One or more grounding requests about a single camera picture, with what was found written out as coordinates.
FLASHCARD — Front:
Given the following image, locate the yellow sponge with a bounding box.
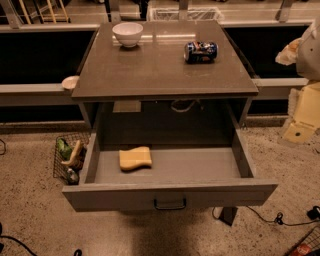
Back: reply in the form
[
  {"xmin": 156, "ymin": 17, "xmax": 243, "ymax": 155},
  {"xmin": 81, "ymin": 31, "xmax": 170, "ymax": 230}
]
[{"xmin": 119, "ymin": 146, "xmax": 152, "ymax": 171}]

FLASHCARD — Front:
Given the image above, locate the wooden chair background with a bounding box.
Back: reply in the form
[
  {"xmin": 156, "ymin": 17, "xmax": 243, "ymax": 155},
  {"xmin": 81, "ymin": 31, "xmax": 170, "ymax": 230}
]
[{"xmin": 18, "ymin": 0, "xmax": 71, "ymax": 25}]

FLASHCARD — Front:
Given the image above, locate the wire basket bottom right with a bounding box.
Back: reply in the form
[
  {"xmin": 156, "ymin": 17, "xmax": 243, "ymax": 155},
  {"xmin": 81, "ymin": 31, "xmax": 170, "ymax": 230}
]
[{"xmin": 285, "ymin": 226, "xmax": 320, "ymax": 256}]

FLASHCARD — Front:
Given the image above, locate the black drawer handle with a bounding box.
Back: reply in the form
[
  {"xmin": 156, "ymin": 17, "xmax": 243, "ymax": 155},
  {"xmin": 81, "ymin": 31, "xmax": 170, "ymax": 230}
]
[{"xmin": 153, "ymin": 199, "xmax": 187, "ymax": 211}]

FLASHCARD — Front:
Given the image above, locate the black cable floor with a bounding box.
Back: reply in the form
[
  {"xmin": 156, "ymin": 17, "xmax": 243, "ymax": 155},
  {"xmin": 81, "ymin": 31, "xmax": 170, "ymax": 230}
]
[
  {"xmin": 0, "ymin": 222, "xmax": 83, "ymax": 256},
  {"xmin": 245, "ymin": 205, "xmax": 320, "ymax": 228}
]

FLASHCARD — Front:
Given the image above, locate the small white round dish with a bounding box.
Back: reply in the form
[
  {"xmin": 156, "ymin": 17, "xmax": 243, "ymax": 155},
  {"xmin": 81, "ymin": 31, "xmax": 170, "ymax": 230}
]
[{"xmin": 62, "ymin": 75, "xmax": 79, "ymax": 90}]

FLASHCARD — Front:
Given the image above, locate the open grey top drawer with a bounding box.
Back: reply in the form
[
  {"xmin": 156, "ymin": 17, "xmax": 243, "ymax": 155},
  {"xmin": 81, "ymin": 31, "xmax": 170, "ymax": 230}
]
[{"xmin": 61, "ymin": 103, "xmax": 279, "ymax": 213}]

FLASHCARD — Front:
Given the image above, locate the black cable left floor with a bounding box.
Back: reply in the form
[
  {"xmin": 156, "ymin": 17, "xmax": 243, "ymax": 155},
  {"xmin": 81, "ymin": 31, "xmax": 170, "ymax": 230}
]
[{"xmin": 0, "ymin": 222, "xmax": 83, "ymax": 256}]

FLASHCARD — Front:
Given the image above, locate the tan bottle in basket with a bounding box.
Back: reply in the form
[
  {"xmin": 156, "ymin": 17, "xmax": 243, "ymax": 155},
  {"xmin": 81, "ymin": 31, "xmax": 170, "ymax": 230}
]
[{"xmin": 62, "ymin": 140, "xmax": 83, "ymax": 166}]

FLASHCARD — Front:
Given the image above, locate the green packet in basket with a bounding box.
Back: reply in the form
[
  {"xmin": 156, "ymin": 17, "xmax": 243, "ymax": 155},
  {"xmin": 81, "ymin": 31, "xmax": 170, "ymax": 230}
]
[{"xmin": 56, "ymin": 138, "xmax": 72, "ymax": 160}]

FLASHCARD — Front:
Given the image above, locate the black cable right floor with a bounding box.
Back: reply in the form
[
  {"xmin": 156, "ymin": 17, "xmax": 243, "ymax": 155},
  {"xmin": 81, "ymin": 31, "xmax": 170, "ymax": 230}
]
[{"xmin": 245, "ymin": 205, "xmax": 320, "ymax": 228}]

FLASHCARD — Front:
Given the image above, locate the black wire basket left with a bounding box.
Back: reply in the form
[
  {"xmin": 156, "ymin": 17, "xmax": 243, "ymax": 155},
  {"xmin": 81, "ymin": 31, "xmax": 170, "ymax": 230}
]
[{"xmin": 53, "ymin": 133, "xmax": 89, "ymax": 185}]

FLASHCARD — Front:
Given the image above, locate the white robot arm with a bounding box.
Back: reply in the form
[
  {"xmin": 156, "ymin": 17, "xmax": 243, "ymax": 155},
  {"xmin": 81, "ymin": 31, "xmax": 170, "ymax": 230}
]
[{"xmin": 275, "ymin": 17, "xmax": 320, "ymax": 145}]

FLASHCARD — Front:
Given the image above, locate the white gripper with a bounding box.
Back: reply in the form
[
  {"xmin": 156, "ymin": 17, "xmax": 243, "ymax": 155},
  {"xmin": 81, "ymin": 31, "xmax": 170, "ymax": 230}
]
[{"xmin": 282, "ymin": 82, "xmax": 320, "ymax": 144}]

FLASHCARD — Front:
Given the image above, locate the grey cabinet with counter top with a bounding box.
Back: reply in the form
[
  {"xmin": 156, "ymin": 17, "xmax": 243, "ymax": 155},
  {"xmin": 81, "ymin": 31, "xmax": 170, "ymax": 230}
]
[{"xmin": 71, "ymin": 19, "xmax": 260, "ymax": 227}]

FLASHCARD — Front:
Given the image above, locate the blue soda can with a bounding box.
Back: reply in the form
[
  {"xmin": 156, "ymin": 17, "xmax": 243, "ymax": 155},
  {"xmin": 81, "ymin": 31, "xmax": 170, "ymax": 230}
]
[{"xmin": 184, "ymin": 41, "xmax": 218, "ymax": 64}]

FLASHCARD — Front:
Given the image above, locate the white ceramic bowl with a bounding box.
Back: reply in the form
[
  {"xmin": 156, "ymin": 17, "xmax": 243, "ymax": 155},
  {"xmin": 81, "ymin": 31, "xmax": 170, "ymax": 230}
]
[{"xmin": 112, "ymin": 22, "xmax": 143, "ymax": 47}]

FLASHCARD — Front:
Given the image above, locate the white wire tray background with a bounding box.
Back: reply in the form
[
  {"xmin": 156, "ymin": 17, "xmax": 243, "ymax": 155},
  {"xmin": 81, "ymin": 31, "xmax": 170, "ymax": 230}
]
[{"xmin": 147, "ymin": 7, "xmax": 224, "ymax": 21}]

